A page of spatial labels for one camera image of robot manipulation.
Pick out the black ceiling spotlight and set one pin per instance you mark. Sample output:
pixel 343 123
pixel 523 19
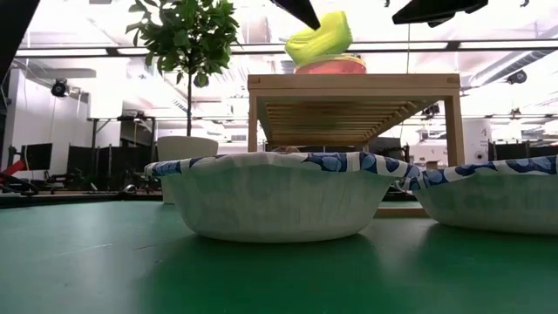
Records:
pixel 517 77
pixel 59 88

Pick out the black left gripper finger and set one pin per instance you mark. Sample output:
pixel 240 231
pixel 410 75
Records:
pixel 301 9

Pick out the green leafy potted tree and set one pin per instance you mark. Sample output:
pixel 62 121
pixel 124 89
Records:
pixel 187 35

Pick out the green table mat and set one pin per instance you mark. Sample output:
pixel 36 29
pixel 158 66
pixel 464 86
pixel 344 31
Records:
pixel 131 270

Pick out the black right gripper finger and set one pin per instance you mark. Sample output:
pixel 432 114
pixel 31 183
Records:
pixel 436 11

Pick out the black table frame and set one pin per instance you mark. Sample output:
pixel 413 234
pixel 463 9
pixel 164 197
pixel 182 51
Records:
pixel 65 200

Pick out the white cylindrical column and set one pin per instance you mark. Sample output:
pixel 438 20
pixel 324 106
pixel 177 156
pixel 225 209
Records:
pixel 477 139

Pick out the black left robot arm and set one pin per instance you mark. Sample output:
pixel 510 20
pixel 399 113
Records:
pixel 13 26

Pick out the black desk monitor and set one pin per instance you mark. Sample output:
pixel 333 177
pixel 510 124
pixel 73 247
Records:
pixel 37 157

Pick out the wooden slatted shelf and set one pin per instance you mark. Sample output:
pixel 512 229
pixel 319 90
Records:
pixel 349 85

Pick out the white plant pot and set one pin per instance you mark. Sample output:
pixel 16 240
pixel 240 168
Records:
pixel 183 148

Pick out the black office partition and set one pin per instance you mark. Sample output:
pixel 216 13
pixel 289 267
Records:
pixel 109 161

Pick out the blue patterned paper bowl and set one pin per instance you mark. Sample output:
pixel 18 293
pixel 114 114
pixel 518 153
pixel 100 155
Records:
pixel 492 200
pixel 279 200

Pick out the orange plastic bowl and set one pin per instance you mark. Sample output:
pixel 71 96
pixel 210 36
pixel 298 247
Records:
pixel 331 67

